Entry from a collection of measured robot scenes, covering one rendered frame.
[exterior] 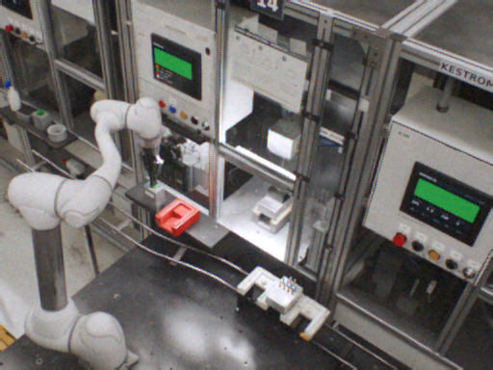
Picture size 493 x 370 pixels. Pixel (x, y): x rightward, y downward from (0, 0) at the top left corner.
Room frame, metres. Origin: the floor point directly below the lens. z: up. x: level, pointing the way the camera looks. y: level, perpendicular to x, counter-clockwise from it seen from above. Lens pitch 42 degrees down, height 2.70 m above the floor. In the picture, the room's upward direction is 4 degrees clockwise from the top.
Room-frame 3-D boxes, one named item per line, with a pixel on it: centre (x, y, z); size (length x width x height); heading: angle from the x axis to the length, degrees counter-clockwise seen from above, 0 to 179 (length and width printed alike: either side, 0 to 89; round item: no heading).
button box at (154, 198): (1.82, 0.41, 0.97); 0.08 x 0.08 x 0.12; 55
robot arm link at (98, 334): (1.12, 0.52, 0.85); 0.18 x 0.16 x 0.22; 80
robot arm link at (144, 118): (1.81, 0.43, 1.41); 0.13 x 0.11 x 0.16; 80
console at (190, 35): (1.95, 0.25, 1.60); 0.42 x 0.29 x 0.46; 55
